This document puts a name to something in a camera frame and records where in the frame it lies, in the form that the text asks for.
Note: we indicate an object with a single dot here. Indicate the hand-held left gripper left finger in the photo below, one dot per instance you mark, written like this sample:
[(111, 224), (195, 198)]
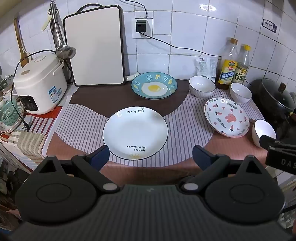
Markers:
[(100, 154)]

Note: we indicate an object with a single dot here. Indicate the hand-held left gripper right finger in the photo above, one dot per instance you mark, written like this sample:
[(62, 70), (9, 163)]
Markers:
[(201, 155)]

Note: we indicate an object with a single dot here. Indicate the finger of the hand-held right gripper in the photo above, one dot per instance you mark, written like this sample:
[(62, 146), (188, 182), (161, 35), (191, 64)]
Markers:
[(266, 141)]

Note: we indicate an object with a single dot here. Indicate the white bowl black rim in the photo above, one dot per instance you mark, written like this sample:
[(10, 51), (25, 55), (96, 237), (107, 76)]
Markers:
[(240, 92), (263, 129), (201, 85)]

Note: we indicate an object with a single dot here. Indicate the large white plate black rim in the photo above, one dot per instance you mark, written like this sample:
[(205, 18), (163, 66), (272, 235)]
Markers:
[(135, 133)]

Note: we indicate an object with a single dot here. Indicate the pink rabbit print plate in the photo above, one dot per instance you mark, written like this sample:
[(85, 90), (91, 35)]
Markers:
[(227, 117)]

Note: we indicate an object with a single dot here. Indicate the blue fried egg plate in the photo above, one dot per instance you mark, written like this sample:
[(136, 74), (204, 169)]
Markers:
[(153, 86)]

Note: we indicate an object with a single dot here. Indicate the striped brown table cloth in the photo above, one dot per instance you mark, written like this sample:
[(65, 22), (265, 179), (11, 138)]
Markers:
[(185, 120)]

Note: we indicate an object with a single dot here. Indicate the glass wok lid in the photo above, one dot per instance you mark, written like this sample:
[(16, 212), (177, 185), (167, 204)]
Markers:
[(277, 93)]

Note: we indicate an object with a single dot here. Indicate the red striped cloth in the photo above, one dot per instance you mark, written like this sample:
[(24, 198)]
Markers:
[(41, 118)]

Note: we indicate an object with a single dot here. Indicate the beige striped towel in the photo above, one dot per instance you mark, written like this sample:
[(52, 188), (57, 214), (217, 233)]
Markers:
[(31, 143)]

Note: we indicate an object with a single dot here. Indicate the yellow cap vinegar bottle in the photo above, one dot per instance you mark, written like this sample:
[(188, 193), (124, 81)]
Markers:
[(241, 67)]

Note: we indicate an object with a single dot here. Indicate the yellow label oil bottle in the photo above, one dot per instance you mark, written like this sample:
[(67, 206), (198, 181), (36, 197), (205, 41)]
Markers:
[(227, 67)]

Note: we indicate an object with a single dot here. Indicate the white rice cooker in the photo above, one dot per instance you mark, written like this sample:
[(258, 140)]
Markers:
[(39, 85)]

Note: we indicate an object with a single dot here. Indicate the green plastic colander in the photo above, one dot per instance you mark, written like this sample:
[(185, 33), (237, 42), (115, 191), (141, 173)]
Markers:
[(10, 111)]

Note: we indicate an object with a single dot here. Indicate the steel ladle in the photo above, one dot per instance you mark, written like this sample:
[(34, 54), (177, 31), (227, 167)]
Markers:
[(60, 41)]

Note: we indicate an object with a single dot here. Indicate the wooden spatula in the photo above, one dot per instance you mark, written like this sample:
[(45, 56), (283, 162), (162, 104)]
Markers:
[(21, 48)]

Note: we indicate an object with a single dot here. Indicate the black charger plug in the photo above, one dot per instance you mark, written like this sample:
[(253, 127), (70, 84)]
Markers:
[(140, 26)]

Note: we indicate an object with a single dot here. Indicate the white rice paddle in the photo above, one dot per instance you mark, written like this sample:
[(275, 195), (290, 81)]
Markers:
[(46, 22)]

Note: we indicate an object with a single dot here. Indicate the white cutting board black frame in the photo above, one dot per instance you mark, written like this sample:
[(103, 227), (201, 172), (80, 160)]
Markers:
[(94, 46)]

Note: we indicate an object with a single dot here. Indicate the dark wall sticker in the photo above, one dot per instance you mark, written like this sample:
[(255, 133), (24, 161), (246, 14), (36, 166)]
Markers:
[(269, 25)]

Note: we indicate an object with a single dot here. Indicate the white wall socket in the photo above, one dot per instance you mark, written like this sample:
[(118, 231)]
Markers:
[(149, 25)]

